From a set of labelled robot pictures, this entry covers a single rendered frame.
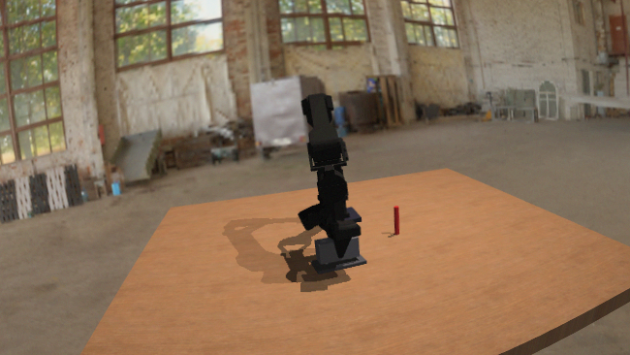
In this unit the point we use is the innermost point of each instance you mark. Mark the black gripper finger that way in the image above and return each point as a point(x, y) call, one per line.
point(341, 246)
point(325, 227)

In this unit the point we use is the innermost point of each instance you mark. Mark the dark red peg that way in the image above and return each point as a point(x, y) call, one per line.
point(396, 220)

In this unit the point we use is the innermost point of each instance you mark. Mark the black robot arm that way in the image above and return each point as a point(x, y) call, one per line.
point(325, 148)

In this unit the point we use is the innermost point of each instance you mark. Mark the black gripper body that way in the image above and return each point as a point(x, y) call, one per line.
point(339, 228)

